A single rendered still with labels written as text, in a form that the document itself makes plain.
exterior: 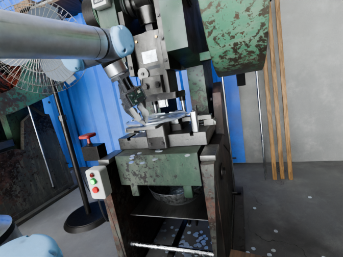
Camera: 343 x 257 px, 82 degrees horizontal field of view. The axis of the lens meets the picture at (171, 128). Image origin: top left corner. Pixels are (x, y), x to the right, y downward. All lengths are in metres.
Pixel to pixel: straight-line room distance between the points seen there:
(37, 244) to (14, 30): 0.36
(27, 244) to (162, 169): 0.54
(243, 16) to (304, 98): 1.62
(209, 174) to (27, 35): 0.63
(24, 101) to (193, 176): 1.60
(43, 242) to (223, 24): 0.68
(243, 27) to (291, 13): 1.55
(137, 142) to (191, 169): 0.31
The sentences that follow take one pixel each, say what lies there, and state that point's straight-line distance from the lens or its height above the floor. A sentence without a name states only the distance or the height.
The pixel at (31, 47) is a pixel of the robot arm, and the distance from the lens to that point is 0.44.
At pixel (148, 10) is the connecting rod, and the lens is 1.04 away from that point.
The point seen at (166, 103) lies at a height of 0.84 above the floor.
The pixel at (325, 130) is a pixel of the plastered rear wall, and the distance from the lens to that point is 2.31.
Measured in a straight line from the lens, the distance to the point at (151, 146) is 0.91.
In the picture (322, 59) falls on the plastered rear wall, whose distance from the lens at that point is 2.22.
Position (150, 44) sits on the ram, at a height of 1.11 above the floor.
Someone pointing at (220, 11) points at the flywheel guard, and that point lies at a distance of 0.66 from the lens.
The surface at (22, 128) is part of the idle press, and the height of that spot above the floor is 0.77.
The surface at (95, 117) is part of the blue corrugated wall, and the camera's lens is 2.76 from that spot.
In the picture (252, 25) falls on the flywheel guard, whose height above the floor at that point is 1.04.
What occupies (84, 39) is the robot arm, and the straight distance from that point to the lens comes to 0.50.
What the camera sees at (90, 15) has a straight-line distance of 1.15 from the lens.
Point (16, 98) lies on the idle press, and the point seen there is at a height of 1.03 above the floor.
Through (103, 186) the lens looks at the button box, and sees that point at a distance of 0.92.
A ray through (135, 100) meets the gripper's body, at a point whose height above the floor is 0.89.
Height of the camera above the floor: 0.91
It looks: 11 degrees down
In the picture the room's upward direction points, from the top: 10 degrees counter-clockwise
